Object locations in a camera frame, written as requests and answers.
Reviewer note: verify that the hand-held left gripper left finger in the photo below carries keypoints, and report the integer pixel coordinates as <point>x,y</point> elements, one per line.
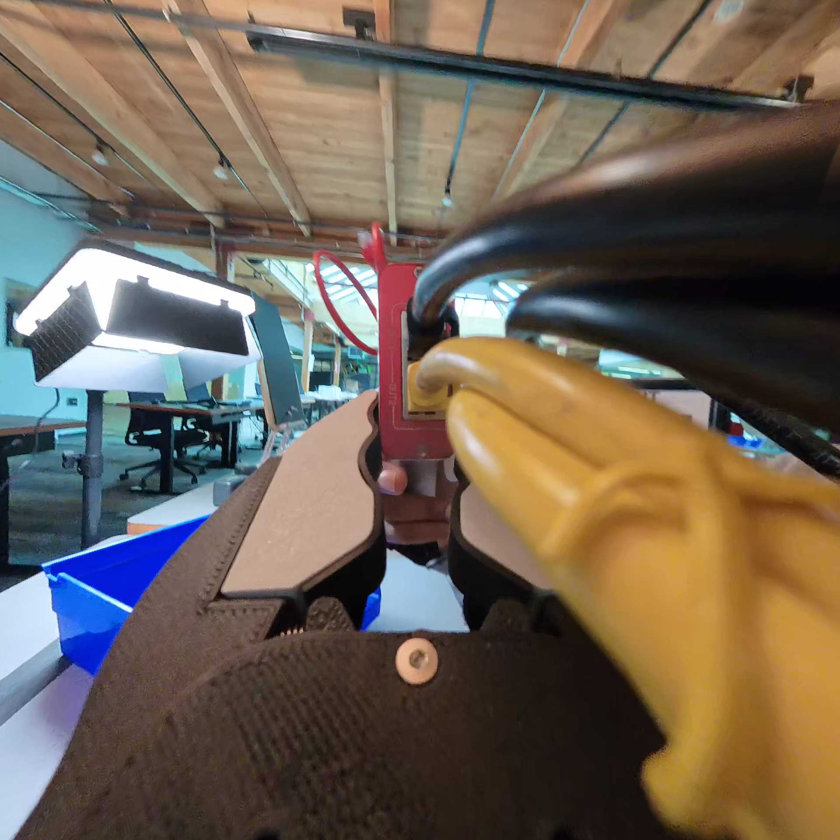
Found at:
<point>308,512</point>

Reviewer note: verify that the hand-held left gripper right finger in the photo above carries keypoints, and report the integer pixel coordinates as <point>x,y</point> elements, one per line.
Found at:
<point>492,544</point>

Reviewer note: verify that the red metal ethernet adapter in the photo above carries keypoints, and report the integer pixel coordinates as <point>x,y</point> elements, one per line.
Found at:
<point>394,367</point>

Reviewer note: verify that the blue plastic bin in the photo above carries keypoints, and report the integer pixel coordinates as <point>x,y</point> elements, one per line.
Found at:
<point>98,590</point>

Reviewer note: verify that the person's right hand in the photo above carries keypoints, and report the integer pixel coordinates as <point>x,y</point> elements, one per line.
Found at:
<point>420,518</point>

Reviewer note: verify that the small grey device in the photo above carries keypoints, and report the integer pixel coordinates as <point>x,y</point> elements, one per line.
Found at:
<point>229,491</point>

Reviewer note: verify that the wooden office desk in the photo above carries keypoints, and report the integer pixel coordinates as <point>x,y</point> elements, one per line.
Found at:
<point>216,410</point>
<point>39,426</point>

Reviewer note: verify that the dark wooden display board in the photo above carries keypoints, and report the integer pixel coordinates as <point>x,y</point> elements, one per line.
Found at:
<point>279,367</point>

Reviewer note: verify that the black office chair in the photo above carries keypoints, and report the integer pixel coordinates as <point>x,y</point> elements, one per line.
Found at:
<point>154,420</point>

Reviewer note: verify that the softbox studio light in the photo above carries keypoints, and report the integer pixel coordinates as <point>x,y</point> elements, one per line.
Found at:
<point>164,367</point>

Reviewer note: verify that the grey light stand pole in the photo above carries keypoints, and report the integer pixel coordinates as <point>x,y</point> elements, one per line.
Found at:
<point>94,459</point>

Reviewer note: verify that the black ceiling track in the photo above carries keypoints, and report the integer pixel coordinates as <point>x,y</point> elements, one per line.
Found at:
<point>525,69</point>

